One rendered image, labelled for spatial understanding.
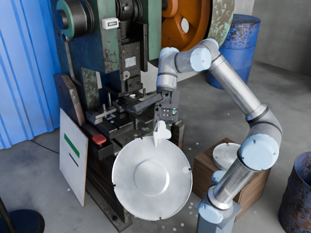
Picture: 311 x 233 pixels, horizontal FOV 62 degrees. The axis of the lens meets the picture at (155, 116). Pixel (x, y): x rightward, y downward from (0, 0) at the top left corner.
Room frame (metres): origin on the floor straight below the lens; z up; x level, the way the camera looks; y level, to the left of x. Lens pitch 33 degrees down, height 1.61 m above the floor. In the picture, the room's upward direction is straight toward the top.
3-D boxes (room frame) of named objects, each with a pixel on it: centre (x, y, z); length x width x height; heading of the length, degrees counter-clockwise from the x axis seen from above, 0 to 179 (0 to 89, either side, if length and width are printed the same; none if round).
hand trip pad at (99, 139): (1.11, 0.30, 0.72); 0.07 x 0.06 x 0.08; 40
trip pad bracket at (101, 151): (1.12, 0.29, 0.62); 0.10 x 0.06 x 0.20; 130
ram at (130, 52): (1.46, 0.17, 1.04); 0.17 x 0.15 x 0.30; 40
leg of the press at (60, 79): (1.43, 0.49, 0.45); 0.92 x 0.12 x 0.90; 40
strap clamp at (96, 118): (1.39, 0.33, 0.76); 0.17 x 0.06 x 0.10; 130
